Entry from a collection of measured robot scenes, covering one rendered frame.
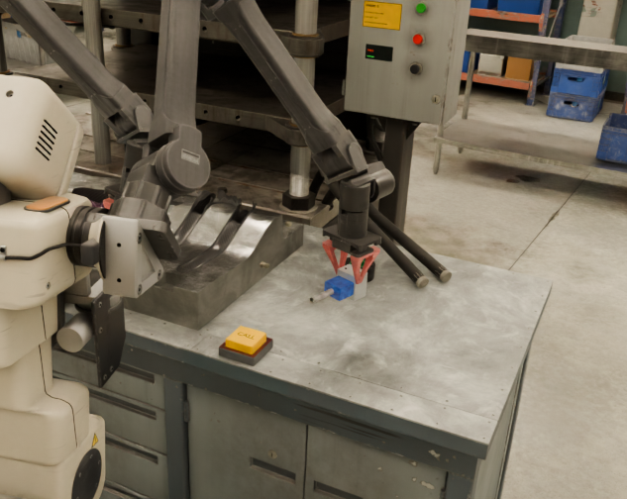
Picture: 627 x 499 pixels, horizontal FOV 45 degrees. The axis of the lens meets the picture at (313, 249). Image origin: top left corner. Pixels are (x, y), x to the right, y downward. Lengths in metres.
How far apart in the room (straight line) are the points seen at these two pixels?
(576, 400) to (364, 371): 1.61
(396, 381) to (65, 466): 0.61
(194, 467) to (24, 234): 0.92
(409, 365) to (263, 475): 0.42
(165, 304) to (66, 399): 0.42
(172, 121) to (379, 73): 1.11
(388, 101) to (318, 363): 0.94
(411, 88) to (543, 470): 1.29
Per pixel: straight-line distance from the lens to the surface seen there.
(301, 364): 1.48
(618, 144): 4.97
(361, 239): 1.43
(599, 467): 2.70
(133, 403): 1.80
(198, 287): 1.56
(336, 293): 1.46
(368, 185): 1.40
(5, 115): 1.07
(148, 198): 1.07
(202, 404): 1.67
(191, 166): 1.11
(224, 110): 2.34
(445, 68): 2.10
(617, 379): 3.17
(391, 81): 2.15
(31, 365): 1.20
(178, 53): 1.21
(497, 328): 1.68
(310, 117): 1.37
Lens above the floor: 1.62
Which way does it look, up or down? 25 degrees down
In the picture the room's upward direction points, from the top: 3 degrees clockwise
